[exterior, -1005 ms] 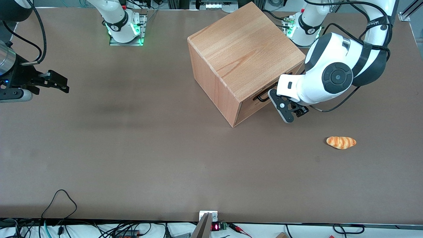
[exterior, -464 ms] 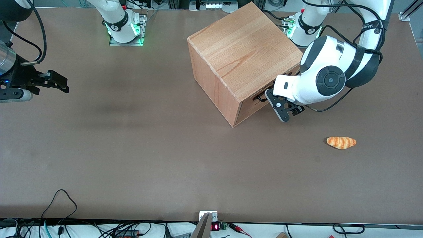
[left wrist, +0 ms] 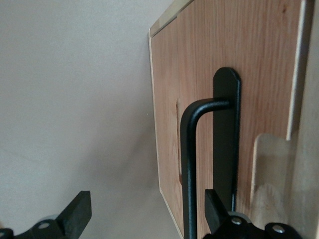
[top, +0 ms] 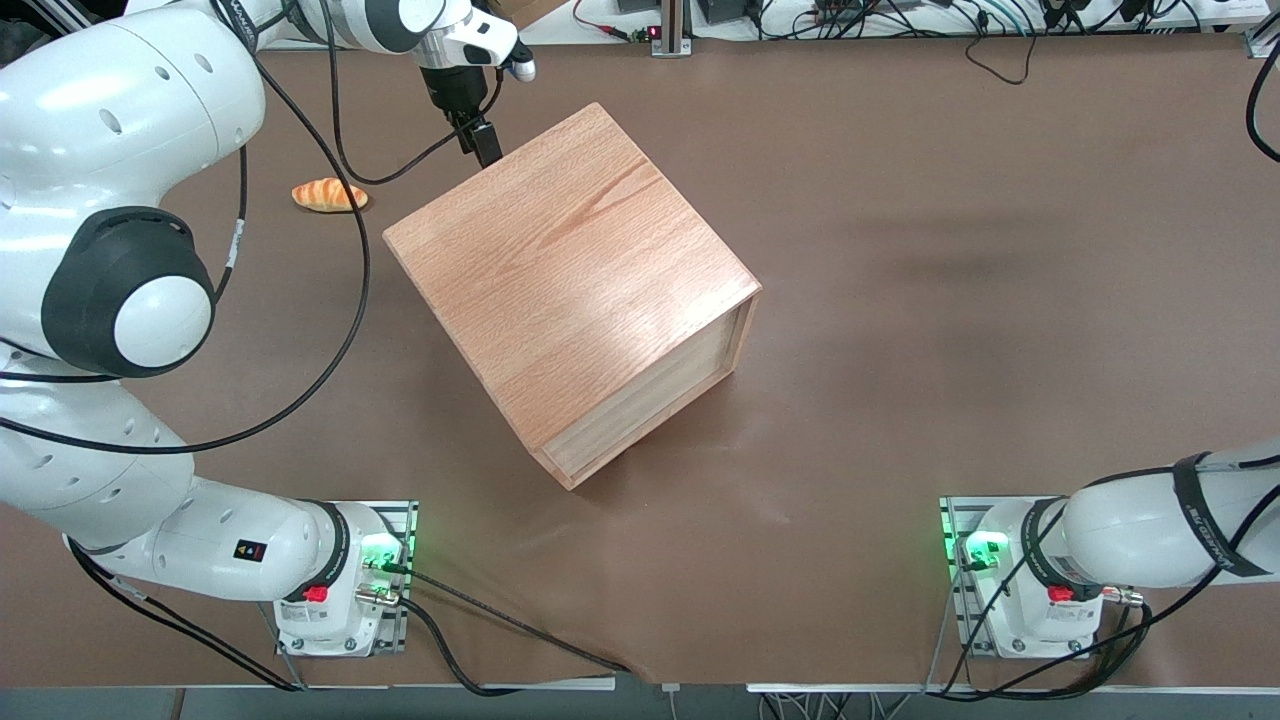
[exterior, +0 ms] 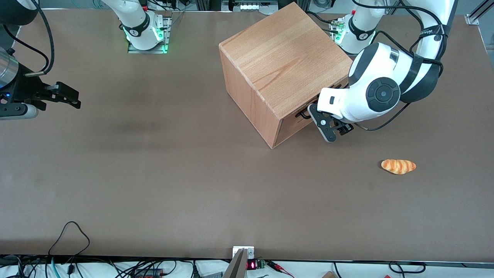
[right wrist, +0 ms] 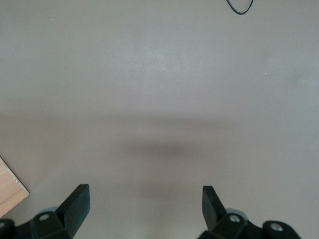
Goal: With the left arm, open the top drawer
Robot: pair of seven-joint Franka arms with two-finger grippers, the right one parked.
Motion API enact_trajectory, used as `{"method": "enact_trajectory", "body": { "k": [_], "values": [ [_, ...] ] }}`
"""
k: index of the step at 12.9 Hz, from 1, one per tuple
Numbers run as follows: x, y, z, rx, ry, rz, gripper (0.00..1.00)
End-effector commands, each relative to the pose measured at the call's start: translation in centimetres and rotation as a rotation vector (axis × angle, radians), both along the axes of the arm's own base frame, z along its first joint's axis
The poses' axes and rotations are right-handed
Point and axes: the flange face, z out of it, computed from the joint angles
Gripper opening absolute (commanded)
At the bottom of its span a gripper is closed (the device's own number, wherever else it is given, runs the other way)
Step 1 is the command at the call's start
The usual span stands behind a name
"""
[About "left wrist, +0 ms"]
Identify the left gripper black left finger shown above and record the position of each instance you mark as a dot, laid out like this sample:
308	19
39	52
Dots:
74	216

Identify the wooden drawer cabinet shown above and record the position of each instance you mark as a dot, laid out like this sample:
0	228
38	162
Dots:
311	124

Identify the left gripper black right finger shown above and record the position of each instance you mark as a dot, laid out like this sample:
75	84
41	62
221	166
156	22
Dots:
216	221

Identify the wooden drawer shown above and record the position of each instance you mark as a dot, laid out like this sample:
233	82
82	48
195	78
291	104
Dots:
261	74

